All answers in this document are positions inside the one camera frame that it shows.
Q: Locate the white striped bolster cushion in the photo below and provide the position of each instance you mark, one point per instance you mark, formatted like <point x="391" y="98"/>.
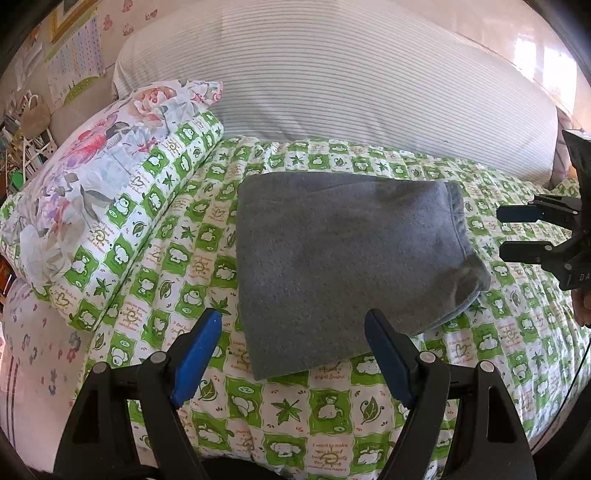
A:
<point x="351" y="78"/>

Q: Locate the person's right hand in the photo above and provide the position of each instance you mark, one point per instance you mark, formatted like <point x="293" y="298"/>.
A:
<point x="584" y="307"/>

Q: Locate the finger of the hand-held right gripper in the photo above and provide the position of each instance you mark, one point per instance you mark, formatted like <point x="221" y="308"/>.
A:
<point x="521" y="213"/>
<point x="526" y="253"/>

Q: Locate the pink pillow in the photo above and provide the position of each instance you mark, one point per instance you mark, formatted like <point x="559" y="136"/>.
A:
<point x="565" y="152"/>

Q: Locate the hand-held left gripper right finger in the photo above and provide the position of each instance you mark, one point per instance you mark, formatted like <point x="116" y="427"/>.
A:
<point x="392" y="360"/>

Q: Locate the yellow picture frame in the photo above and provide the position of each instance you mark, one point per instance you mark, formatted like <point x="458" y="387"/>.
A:
<point x="69" y="21"/>

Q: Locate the flower print bed sheet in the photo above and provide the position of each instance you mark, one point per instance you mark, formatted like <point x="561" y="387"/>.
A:
<point x="39" y="360"/>

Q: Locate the green patterned quilt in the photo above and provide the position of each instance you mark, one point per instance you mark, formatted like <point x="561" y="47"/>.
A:
<point x="323" y="415"/>

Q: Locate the floral pillow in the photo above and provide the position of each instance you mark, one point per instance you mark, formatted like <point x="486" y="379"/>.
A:
<point x="106" y="152"/>

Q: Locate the cluttered bookshelf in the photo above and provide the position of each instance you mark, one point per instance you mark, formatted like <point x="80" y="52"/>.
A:
<point x="21" y="157"/>

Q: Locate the woven straw bag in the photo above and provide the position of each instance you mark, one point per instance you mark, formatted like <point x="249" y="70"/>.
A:
<point x="36" y="120"/>

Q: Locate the grey fleece pants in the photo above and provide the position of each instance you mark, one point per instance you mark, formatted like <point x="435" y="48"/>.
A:
<point x="341" y="272"/>

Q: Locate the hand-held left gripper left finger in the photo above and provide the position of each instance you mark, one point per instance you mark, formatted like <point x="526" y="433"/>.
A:
<point x="196" y="360"/>

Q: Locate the pastel wall poster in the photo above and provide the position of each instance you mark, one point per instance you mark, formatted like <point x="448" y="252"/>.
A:
<point x="76" y="60"/>

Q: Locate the green patterned pillow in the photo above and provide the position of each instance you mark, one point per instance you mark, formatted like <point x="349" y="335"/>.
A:
<point x="138" y="221"/>

